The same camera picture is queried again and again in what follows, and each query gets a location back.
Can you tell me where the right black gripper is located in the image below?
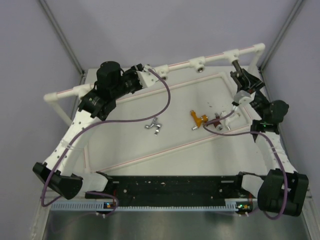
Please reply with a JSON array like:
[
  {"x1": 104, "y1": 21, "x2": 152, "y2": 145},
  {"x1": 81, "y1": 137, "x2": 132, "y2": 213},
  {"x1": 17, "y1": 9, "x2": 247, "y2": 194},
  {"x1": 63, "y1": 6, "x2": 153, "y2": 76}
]
[{"x1": 236, "y1": 69, "x2": 269, "y2": 120}]

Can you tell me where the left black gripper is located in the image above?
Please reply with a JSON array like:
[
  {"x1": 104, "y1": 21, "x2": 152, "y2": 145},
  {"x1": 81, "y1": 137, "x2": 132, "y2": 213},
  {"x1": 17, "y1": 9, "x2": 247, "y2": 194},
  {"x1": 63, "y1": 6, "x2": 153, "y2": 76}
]
[{"x1": 111, "y1": 64, "x2": 145, "y2": 101}]

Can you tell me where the dark grey faucet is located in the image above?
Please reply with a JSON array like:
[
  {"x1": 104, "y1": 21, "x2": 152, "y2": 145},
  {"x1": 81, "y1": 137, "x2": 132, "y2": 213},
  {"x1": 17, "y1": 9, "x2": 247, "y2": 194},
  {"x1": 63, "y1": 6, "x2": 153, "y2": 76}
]
[{"x1": 230, "y1": 60, "x2": 245, "y2": 80}]

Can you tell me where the white PVC pipe frame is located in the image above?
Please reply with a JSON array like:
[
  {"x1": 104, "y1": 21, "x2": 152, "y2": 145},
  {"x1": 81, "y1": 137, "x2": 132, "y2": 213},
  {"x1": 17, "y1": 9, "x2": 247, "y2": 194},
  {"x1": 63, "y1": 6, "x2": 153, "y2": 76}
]
[{"x1": 43, "y1": 42, "x2": 266, "y2": 173}]

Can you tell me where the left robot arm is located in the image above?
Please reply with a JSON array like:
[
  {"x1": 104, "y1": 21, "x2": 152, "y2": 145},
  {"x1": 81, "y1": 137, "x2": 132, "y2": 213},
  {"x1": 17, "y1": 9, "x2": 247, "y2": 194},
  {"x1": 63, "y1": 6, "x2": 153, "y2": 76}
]
[{"x1": 32, "y1": 61, "x2": 157, "y2": 200}]

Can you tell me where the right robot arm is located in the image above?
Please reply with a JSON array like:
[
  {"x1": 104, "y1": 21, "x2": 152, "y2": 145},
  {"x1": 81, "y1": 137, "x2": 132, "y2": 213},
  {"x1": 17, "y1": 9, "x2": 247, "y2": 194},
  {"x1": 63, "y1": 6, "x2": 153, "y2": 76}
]
[{"x1": 230, "y1": 66, "x2": 309, "y2": 220}]

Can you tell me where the white faucet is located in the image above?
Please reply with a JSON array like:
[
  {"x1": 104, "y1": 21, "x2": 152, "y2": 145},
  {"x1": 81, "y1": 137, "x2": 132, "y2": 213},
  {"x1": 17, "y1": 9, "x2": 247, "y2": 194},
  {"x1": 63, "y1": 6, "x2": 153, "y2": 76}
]
[{"x1": 222, "y1": 112, "x2": 241, "y2": 130}]

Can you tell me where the chrome silver faucet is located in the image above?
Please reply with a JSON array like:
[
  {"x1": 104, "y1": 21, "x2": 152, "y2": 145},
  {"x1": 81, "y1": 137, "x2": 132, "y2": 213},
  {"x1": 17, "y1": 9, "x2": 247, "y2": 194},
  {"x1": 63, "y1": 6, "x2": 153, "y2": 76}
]
[{"x1": 144, "y1": 117, "x2": 162, "y2": 136}]

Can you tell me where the brown red faucet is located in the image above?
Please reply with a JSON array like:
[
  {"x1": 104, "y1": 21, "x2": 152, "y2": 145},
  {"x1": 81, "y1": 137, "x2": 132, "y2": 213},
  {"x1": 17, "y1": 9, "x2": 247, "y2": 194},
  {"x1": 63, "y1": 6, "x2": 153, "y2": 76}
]
[{"x1": 204, "y1": 112, "x2": 224, "y2": 131}]

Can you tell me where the orange gold faucet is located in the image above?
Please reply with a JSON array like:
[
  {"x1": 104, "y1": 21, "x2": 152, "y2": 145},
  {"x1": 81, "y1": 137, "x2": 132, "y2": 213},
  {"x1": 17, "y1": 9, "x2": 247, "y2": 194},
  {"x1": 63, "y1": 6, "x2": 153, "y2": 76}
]
[{"x1": 190, "y1": 110, "x2": 209, "y2": 131}]

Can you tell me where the white work board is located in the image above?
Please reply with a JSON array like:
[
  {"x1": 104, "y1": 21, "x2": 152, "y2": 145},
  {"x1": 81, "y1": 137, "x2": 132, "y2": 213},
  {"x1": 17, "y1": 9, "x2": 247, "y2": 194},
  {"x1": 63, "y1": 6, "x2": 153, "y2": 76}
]
[{"x1": 58, "y1": 65, "x2": 288, "y2": 177}]

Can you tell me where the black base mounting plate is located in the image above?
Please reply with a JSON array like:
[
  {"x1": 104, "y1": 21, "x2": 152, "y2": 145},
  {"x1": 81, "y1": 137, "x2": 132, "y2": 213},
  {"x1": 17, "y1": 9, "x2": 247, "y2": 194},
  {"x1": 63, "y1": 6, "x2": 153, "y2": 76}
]
[{"x1": 84, "y1": 174, "x2": 251, "y2": 207}]

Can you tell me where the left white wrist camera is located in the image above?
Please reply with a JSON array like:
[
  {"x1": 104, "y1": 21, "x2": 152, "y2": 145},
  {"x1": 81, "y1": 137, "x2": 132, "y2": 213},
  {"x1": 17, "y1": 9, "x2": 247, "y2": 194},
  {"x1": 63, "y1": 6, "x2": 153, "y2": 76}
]
[{"x1": 136, "y1": 65, "x2": 159, "y2": 89}]

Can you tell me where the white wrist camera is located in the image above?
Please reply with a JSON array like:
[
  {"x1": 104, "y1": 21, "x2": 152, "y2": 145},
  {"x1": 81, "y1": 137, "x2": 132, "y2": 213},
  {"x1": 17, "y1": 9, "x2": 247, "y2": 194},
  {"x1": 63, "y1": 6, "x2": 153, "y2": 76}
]
[
  {"x1": 232, "y1": 90, "x2": 255, "y2": 107},
  {"x1": 136, "y1": 65, "x2": 159, "y2": 89}
]

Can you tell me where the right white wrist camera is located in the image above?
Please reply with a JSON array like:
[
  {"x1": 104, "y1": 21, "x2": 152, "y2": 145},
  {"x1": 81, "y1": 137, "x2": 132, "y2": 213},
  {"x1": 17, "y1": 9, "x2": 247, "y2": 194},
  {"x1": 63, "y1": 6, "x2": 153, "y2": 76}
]
[{"x1": 232, "y1": 90, "x2": 255, "y2": 107}]

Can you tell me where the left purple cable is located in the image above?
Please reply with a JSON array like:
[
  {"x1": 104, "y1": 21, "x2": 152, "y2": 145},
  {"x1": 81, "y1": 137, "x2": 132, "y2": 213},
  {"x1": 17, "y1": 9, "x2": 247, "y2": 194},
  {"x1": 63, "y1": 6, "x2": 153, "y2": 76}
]
[{"x1": 39, "y1": 68, "x2": 172, "y2": 216}]

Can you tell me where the purple cable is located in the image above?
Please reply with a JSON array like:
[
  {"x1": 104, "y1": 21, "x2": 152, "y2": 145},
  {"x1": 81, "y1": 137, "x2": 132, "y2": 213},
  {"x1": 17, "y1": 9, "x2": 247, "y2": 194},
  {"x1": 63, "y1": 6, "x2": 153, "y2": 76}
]
[
  {"x1": 39, "y1": 68, "x2": 172, "y2": 216},
  {"x1": 202, "y1": 103, "x2": 287, "y2": 221}
]

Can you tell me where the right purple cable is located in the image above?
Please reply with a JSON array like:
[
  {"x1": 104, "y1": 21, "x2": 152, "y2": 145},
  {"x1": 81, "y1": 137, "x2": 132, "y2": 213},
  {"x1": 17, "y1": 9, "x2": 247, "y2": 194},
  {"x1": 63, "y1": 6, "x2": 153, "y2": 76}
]
[{"x1": 202, "y1": 103, "x2": 287, "y2": 221}]

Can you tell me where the grey slotted cable duct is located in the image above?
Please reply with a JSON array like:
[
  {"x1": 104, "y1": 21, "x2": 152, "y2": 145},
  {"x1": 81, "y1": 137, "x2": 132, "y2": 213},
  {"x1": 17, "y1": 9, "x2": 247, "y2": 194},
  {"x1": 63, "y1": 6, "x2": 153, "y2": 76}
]
[{"x1": 50, "y1": 199, "x2": 252, "y2": 213}]

